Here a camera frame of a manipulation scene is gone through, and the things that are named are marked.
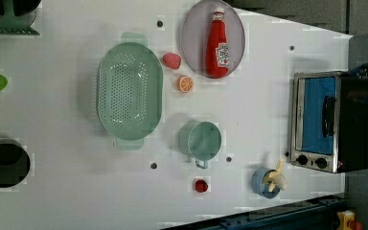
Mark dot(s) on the green dish rack stand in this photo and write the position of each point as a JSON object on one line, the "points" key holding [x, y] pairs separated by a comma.
{"points": [[17, 25]]}

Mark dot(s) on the small red toy fruit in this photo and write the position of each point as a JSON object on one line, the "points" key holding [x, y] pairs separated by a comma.
{"points": [[201, 186]]}

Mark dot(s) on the pink toy strawberry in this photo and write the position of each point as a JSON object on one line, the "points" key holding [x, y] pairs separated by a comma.
{"points": [[172, 60]]}

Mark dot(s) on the black silver toaster oven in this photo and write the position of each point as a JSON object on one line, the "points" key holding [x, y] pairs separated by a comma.
{"points": [[345, 151]]}

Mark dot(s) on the orange slice toy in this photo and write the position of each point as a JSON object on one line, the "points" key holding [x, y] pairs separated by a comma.
{"points": [[185, 84]]}

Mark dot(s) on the red ketchup bottle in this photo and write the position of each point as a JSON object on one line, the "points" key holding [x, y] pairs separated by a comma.
{"points": [[217, 50]]}

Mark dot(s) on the black cylinder holder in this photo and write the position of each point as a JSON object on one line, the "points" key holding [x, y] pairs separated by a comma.
{"points": [[15, 163]]}

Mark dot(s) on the black oven door handle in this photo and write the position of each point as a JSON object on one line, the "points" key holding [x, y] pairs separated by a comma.
{"points": [[328, 116]]}

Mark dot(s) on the green oval colander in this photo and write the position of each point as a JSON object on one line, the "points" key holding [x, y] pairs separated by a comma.
{"points": [[129, 91]]}

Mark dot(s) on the peeled toy banana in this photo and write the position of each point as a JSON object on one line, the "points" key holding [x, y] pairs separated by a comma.
{"points": [[275, 179]]}

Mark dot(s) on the green cup with handle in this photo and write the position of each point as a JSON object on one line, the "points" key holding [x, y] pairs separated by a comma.
{"points": [[201, 141]]}

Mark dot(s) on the yellow red clamp tool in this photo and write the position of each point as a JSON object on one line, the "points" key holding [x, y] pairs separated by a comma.
{"points": [[348, 221]]}

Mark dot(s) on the blue cup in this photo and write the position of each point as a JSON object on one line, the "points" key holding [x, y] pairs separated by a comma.
{"points": [[260, 187]]}

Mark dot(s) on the blue frame rail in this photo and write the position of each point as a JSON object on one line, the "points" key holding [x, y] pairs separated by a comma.
{"points": [[312, 214]]}

